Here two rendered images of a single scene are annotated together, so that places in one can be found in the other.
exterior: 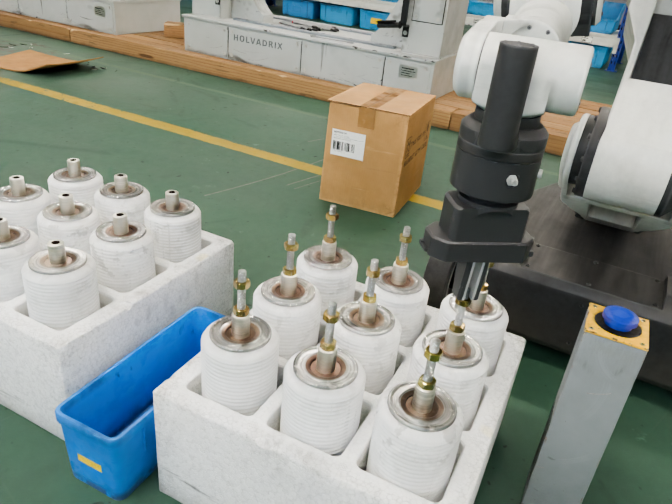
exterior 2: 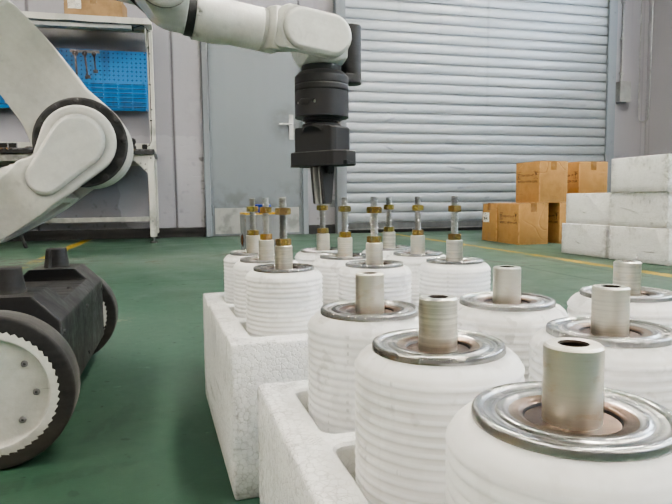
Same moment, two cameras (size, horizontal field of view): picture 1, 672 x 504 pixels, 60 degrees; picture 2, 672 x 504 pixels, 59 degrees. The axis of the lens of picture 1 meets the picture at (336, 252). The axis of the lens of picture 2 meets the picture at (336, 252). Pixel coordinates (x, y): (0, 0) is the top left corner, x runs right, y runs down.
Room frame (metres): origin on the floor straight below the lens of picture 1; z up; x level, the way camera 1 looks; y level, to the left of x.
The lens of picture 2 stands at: (1.23, 0.62, 0.34)
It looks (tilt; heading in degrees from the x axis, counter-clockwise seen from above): 5 degrees down; 230
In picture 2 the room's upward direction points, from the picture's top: 1 degrees counter-clockwise
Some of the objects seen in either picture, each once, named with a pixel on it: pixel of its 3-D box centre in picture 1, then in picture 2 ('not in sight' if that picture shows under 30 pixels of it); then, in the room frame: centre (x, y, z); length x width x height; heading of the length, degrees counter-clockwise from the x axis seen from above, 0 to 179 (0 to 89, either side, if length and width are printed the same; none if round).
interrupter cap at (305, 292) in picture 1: (288, 291); (374, 265); (0.68, 0.06, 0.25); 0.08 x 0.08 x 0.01
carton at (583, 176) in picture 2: not in sight; (581, 182); (-3.20, -1.67, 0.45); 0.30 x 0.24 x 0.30; 62
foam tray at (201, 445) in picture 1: (353, 410); (346, 363); (0.64, -0.05, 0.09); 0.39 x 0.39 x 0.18; 66
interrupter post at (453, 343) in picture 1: (454, 340); (323, 243); (0.59, -0.16, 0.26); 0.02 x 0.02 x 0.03
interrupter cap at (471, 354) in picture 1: (452, 348); (323, 250); (0.59, -0.16, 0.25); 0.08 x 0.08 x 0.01
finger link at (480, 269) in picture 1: (480, 273); (316, 185); (0.59, -0.17, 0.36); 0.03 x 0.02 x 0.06; 11
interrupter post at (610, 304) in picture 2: (66, 204); (610, 312); (0.85, 0.45, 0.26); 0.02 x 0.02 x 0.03
